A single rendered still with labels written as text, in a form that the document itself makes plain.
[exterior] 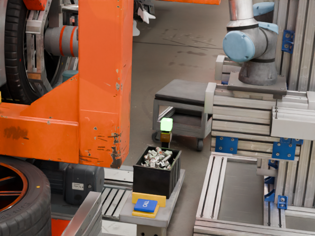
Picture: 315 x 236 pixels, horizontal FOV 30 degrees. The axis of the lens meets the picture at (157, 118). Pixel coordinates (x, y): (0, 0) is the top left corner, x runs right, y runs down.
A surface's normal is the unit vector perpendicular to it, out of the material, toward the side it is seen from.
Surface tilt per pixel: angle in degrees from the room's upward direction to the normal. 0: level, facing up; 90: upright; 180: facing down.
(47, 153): 90
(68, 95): 90
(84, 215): 0
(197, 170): 0
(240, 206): 0
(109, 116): 90
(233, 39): 98
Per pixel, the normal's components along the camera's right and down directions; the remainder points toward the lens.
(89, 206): 0.04, -0.94
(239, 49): -0.58, 0.37
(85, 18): -0.18, 0.32
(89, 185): 0.21, 0.34
